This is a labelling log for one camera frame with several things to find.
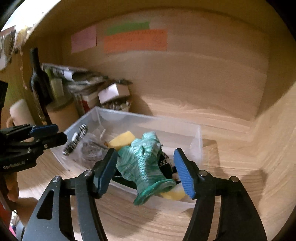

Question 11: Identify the yellow plush ball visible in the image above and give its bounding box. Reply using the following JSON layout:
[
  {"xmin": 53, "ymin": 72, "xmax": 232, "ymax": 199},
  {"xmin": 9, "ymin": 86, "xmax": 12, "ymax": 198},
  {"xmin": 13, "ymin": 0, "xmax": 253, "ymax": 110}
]
[{"xmin": 159, "ymin": 183, "xmax": 186, "ymax": 201}]

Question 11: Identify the black white patterned cloth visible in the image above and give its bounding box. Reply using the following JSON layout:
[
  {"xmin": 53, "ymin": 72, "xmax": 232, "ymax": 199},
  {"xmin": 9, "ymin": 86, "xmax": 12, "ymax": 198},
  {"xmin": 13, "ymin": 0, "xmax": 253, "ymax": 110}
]
[{"xmin": 62, "ymin": 124, "xmax": 88, "ymax": 156}]

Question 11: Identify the yellow green sponge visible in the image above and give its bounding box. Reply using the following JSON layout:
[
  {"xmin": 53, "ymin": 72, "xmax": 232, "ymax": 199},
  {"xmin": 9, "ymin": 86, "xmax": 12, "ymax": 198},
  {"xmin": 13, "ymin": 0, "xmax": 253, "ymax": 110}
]
[{"xmin": 107, "ymin": 131, "xmax": 136, "ymax": 151}]

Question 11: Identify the person's left hand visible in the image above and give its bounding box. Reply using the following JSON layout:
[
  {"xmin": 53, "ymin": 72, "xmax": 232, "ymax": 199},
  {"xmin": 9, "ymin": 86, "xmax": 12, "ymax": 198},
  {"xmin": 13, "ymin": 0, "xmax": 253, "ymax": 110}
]
[{"xmin": 4, "ymin": 173, "xmax": 19, "ymax": 202}]

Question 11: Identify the brown cardboard canister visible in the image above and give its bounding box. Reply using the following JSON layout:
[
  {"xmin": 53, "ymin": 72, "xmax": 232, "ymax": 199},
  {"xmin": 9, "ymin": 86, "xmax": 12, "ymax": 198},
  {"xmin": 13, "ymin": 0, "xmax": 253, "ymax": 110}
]
[{"xmin": 46, "ymin": 96, "xmax": 79, "ymax": 132}]

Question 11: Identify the clear plastic bin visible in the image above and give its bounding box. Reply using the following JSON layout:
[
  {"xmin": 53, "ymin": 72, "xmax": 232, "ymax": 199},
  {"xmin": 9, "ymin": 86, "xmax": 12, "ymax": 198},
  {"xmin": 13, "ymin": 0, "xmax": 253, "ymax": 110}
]
[{"xmin": 49, "ymin": 105, "xmax": 204, "ymax": 212}]

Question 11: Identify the dark wine bottle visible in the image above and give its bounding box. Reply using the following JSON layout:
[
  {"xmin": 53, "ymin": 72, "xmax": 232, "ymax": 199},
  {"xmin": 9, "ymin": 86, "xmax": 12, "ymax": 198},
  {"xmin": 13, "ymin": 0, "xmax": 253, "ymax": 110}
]
[{"xmin": 30, "ymin": 48, "xmax": 54, "ymax": 125}]

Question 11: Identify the red small box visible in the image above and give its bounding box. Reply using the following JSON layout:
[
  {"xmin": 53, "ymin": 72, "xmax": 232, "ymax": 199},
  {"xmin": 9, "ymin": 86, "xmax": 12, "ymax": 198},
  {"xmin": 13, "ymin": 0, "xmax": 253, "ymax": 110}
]
[{"xmin": 74, "ymin": 91, "xmax": 100, "ymax": 116}]

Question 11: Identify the stack of papers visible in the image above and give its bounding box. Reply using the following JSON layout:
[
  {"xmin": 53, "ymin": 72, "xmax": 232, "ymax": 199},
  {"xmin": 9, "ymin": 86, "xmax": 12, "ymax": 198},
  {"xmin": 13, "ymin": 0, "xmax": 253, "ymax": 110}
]
[{"xmin": 66, "ymin": 75, "xmax": 108, "ymax": 95}]

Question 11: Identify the white bowl of coins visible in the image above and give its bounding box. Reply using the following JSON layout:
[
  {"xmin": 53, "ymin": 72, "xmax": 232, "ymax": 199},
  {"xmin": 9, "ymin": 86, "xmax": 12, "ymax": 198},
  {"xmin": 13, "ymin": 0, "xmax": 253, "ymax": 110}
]
[{"xmin": 99, "ymin": 97, "xmax": 132, "ymax": 112}]

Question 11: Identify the white card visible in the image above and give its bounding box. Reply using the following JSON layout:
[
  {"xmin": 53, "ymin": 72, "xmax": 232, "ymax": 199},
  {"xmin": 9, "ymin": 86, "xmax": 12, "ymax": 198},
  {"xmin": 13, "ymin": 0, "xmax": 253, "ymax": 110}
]
[{"xmin": 98, "ymin": 83, "xmax": 130, "ymax": 104}]

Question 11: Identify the pink sticky note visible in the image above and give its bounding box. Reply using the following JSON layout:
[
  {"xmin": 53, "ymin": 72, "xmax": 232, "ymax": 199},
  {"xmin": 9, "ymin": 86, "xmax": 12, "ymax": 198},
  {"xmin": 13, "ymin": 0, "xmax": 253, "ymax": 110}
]
[{"xmin": 71, "ymin": 25, "xmax": 97, "ymax": 53}]

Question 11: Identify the green sticky note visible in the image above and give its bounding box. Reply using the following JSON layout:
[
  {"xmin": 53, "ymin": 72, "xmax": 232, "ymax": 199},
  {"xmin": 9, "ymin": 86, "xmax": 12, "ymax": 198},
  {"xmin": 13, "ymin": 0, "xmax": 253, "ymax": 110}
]
[{"xmin": 104, "ymin": 21, "xmax": 150, "ymax": 36}]

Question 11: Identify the orange sticky note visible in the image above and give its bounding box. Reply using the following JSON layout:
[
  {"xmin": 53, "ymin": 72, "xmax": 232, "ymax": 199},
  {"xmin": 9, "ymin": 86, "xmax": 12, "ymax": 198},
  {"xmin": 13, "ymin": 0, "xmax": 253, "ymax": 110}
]
[{"xmin": 103, "ymin": 29, "xmax": 168, "ymax": 54}]

